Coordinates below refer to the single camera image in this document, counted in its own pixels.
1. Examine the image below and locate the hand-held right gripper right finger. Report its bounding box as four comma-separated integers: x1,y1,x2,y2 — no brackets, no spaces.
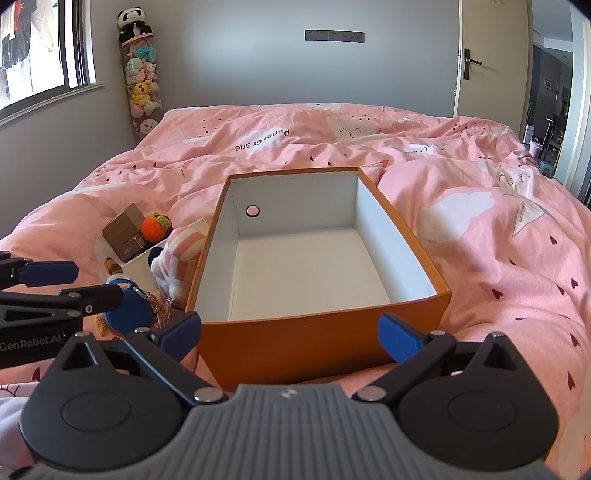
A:
353,313,541,407

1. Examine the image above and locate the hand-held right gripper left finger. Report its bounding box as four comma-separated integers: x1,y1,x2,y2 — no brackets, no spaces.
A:
46,311,227,407

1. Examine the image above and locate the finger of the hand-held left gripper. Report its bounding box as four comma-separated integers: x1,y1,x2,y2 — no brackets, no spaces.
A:
0,251,79,291
0,283,124,326

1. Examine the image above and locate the white glasses case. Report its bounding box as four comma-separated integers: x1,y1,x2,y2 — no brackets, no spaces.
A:
122,218,211,296

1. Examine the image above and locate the orange cardboard box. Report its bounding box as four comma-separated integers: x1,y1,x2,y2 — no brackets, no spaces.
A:
185,167,452,392

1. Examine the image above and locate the metal key bunch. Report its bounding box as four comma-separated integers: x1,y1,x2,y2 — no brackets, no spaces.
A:
147,291,175,329

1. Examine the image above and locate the small corked glass bottle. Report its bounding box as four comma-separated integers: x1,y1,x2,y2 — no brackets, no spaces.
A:
104,257,132,289

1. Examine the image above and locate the patterned brown small box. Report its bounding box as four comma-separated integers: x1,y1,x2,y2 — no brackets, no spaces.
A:
115,233,149,260

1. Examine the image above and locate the pink striped plush toy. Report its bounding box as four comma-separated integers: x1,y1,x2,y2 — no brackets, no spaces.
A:
148,226,208,302

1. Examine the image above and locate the orange crochet fruit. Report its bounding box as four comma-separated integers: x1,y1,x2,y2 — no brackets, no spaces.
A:
140,211,174,243

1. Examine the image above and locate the pink printed blanket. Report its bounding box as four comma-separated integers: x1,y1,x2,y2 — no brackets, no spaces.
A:
0,102,591,480

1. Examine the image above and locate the clear tube of plush toys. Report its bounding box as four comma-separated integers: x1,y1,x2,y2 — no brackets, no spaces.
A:
121,37,164,140

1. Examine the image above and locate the window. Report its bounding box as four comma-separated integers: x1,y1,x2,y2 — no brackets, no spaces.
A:
0,0,108,126

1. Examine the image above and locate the panda plush toy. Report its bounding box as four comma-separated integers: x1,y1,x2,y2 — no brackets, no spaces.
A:
117,6,153,41

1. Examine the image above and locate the white door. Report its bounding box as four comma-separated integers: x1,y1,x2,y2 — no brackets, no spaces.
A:
452,0,534,126

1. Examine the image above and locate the blue round keychain tag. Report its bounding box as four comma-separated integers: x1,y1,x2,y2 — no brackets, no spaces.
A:
105,286,155,335

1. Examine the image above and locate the black door handle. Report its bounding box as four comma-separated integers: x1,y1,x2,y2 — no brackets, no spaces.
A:
460,47,484,82

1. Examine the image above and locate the grey wall switch panel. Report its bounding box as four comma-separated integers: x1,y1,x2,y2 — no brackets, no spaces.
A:
305,30,365,45

